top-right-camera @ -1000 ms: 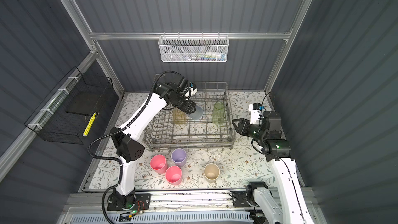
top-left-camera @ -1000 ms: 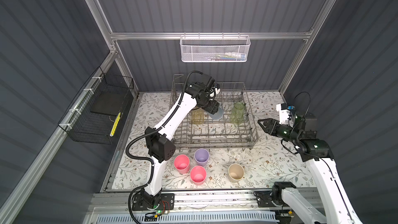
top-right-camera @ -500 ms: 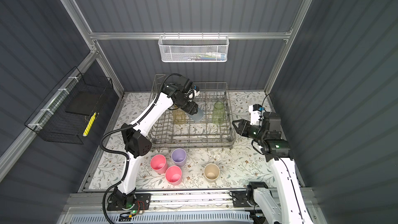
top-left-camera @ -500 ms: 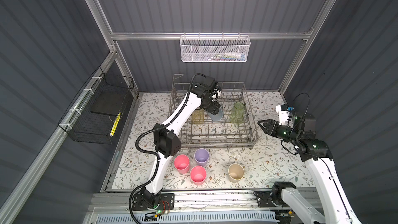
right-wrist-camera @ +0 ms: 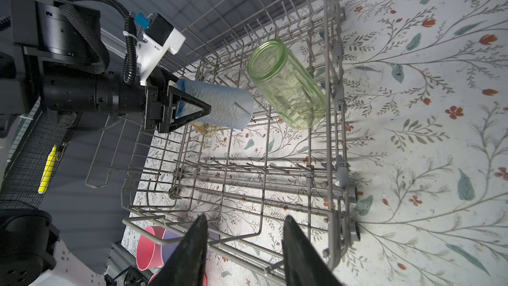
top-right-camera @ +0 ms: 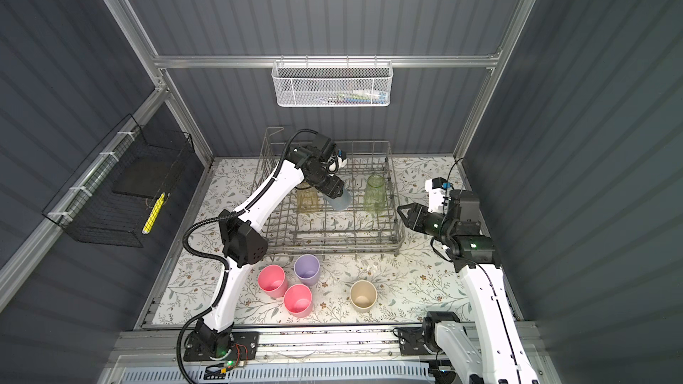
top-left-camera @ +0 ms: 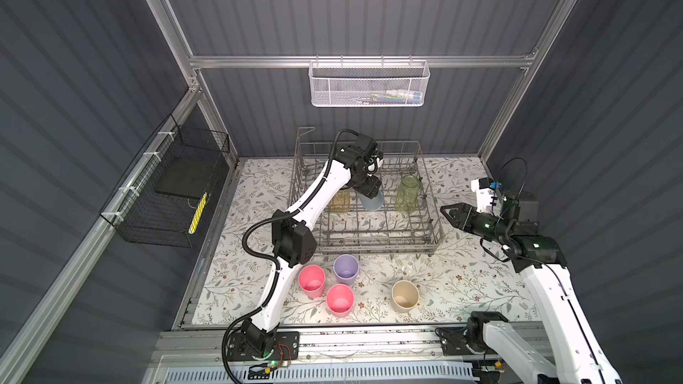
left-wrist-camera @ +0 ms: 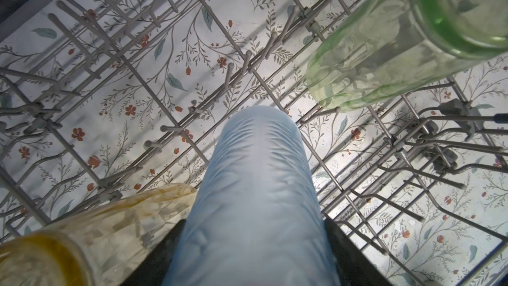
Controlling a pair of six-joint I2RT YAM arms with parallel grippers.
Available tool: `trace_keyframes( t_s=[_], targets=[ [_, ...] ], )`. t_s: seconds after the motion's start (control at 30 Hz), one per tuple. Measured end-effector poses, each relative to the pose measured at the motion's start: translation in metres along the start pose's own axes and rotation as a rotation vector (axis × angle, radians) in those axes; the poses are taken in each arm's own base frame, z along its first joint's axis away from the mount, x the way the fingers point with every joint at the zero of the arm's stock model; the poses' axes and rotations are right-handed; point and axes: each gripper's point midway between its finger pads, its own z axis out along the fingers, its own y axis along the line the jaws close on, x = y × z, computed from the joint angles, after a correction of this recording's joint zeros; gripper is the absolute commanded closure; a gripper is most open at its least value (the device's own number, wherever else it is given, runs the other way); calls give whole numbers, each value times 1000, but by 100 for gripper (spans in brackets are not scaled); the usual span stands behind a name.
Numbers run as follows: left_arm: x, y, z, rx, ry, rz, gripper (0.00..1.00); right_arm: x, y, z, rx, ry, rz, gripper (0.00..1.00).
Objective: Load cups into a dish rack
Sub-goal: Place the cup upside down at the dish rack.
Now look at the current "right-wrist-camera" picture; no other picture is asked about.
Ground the pink plastic cup front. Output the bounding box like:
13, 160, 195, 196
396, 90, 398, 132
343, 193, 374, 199
148, 272, 208, 286

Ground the purple plastic cup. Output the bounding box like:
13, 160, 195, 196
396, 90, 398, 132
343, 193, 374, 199
161, 229, 220, 264

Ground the grey wire dish rack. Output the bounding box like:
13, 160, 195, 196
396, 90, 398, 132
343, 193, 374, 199
85, 0, 360, 283

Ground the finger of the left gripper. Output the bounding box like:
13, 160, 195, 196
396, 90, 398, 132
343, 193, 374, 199
166, 86, 211, 132

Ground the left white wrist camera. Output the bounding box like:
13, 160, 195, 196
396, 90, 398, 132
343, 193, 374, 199
134, 13, 186, 86

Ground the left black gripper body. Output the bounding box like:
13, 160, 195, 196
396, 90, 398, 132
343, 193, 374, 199
144, 66, 177, 133

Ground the pink plastic cup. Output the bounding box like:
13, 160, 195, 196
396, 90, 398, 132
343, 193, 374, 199
136, 235, 164, 271
148, 272, 208, 286

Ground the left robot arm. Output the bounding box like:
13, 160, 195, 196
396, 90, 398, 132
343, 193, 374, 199
1, 0, 211, 285

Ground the yellow marker pen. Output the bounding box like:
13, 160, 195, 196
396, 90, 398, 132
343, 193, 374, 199
38, 145, 58, 194

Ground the blue translucent cup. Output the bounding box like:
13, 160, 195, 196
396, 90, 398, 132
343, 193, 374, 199
176, 78, 254, 129

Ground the green glass cup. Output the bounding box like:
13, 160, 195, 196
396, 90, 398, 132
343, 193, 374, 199
247, 39, 325, 130

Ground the yellow glass cup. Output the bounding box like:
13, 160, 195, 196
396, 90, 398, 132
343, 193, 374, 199
191, 122, 224, 137

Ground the floral table mat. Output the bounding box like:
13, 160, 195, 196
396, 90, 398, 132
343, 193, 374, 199
120, 0, 508, 286

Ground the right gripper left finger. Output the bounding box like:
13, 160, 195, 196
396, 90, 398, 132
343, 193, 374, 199
148, 214, 208, 286

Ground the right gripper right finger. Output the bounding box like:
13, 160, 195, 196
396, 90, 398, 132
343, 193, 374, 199
283, 216, 341, 286

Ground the black wire wall basket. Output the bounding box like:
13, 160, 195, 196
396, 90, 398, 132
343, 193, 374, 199
1, 109, 78, 211

